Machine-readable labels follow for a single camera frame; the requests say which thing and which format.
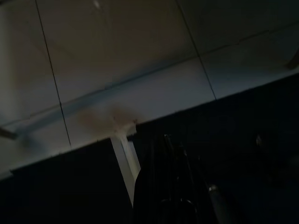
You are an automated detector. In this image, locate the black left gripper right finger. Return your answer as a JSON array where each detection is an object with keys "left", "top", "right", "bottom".
[{"left": 164, "top": 134, "right": 206, "bottom": 224}]

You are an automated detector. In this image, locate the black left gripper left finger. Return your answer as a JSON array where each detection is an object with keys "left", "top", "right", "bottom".
[{"left": 132, "top": 134, "right": 172, "bottom": 224}]

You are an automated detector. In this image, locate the black floor mat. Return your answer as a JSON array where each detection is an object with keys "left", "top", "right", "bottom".
[{"left": 0, "top": 72, "right": 299, "bottom": 224}]

